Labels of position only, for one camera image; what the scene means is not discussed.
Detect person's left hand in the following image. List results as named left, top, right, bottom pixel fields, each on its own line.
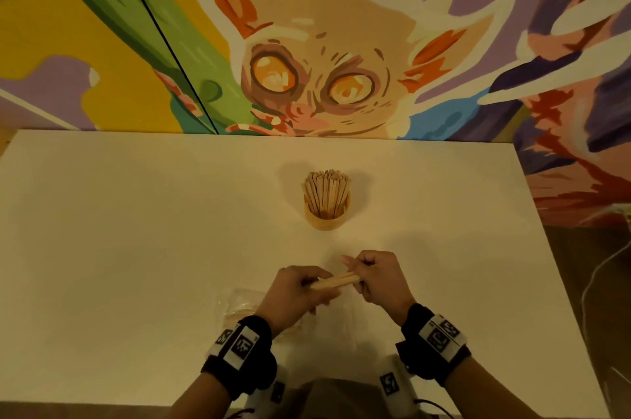
left=255, top=265, right=342, bottom=337

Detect person's right hand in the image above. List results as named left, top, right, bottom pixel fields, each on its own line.
left=339, top=250, right=417, bottom=327

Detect bundle of wooden sticks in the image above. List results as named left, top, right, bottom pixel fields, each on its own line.
left=309, top=272, right=363, bottom=292

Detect person's right forearm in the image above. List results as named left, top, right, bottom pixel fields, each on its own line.
left=443, top=356, right=544, bottom=419

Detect person's left forearm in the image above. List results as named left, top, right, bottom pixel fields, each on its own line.
left=167, top=371, right=233, bottom=419

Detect round wooden cup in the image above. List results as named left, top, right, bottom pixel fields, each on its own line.
left=303, top=192, right=352, bottom=231

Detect upright wooden sticks in cup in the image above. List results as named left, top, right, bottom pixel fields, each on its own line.
left=302, top=169, right=351, bottom=220

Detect clear plastic bag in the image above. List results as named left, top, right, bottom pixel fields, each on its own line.
left=216, top=287, right=307, bottom=337

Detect black left wristband with markers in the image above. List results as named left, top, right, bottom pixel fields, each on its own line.
left=200, top=315, right=278, bottom=401

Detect black wristband with markers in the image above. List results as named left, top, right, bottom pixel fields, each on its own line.
left=200, top=315, right=278, bottom=401
left=395, top=303, right=472, bottom=388

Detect black right wristband with markers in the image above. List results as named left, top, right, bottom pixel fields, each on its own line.
left=395, top=303, right=472, bottom=388

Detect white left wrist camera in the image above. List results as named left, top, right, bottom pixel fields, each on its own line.
left=243, top=363, right=291, bottom=419

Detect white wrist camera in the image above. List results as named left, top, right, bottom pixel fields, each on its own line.
left=243, top=363, right=291, bottom=419
left=374, top=354, right=421, bottom=419

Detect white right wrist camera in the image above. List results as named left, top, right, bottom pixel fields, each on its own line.
left=374, top=354, right=421, bottom=419

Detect black cable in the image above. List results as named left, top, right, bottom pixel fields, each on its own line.
left=413, top=398, right=455, bottom=419

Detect white cable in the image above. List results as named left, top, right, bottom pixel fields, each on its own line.
left=580, top=204, right=631, bottom=387

